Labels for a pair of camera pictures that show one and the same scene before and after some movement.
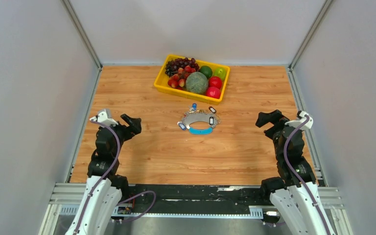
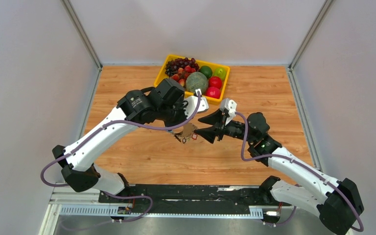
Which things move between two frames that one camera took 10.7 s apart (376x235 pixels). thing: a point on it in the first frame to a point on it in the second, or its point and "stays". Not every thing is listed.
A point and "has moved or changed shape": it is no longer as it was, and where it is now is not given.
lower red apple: x=213 y=92 stays
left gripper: x=133 y=128 to x=183 y=118
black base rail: x=195 y=198 stays
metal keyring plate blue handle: x=200 y=116 has moved or changed shape
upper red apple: x=215 y=81 stays
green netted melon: x=197 y=82 stays
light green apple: x=221 y=72 stays
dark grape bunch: x=173 y=65 stays
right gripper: x=274 y=117 to x=215 y=119
